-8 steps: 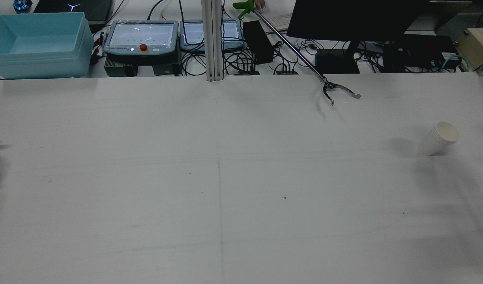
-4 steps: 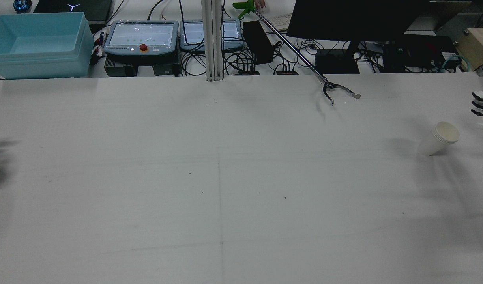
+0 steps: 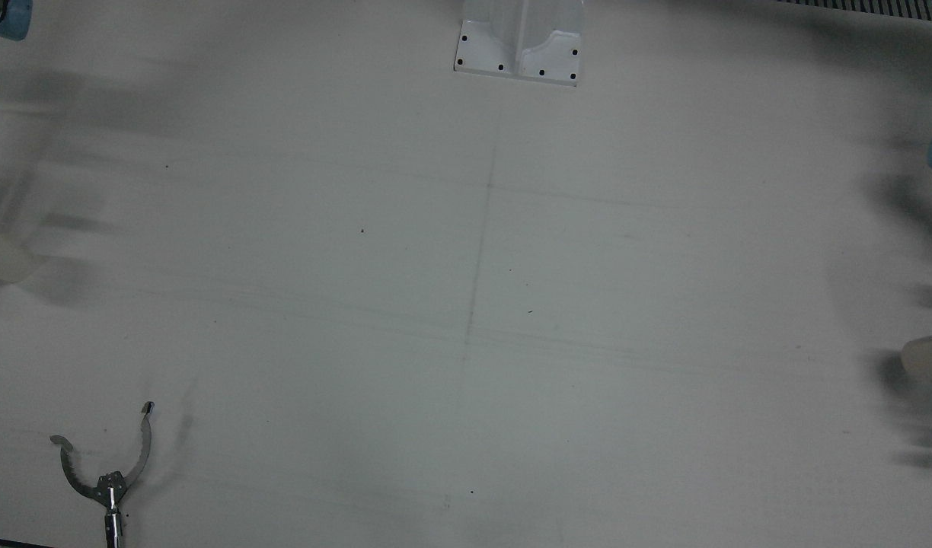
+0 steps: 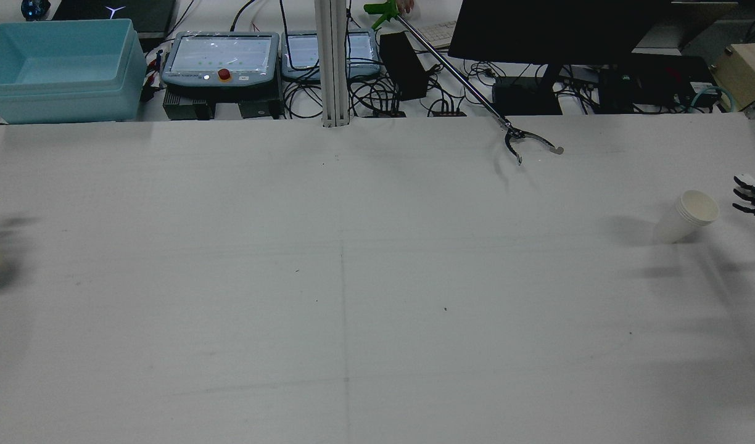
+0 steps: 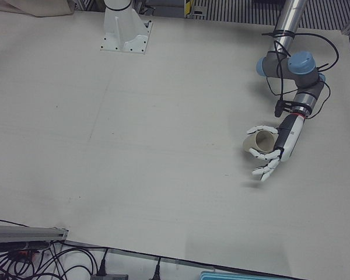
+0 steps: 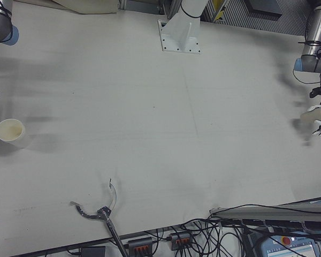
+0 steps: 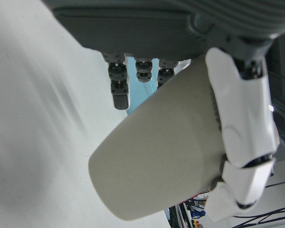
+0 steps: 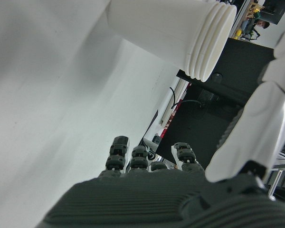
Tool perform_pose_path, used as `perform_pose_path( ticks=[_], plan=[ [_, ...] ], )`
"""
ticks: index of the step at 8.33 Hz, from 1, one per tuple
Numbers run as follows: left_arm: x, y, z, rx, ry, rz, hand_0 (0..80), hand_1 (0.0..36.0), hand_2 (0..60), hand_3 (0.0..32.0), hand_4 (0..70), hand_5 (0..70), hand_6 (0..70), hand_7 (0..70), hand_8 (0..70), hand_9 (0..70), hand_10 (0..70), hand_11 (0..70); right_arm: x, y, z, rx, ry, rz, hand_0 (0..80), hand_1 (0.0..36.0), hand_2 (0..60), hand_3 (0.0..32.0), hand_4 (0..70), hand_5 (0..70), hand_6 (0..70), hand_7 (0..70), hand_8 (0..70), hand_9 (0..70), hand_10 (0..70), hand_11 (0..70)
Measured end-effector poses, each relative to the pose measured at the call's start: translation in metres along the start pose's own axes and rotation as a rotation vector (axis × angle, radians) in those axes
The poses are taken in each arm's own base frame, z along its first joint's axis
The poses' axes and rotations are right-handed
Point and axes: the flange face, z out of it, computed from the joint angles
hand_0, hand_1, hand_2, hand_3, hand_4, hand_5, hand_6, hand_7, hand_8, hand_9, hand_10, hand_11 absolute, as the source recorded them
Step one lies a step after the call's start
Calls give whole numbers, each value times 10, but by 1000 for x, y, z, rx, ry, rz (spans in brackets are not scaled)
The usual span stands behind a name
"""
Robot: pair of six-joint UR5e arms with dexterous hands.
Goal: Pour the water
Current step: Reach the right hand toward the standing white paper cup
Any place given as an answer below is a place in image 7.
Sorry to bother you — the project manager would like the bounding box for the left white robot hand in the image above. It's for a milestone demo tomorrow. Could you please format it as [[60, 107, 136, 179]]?
[[41, 0, 285, 225]]

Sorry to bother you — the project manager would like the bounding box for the beige paper cup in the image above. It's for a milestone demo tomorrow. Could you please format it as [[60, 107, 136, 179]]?
[[87, 57, 226, 221]]

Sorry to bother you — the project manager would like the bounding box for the light blue plastic object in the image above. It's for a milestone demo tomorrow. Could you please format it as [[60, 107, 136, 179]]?
[[126, 56, 159, 117]]

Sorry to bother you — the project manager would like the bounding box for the black floor cable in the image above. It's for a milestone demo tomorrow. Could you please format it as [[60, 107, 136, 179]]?
[[225, 204, 285, 227]]

